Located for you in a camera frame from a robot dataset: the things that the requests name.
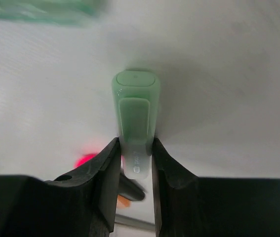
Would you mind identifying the small mint green highlighter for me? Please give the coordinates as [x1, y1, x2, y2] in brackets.
[0, 0, 104, 25]

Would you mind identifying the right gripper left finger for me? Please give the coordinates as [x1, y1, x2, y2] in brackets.
[0, 138, 120, 237]

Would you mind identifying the mint L-point highlighter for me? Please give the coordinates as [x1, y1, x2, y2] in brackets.
[112, 70, 160, 179]

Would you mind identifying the aluminium frame rail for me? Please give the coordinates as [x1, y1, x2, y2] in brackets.
[115, 214, 155, 232]

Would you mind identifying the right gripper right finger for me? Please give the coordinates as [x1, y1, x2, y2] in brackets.
[152, 139, 280, 237]

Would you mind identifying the orange translucent highlighter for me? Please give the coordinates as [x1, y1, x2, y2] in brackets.
[117, 195, 131, 209]

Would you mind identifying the pink cap black highlighter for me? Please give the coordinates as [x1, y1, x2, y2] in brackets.
[74, 153, 146, 201]

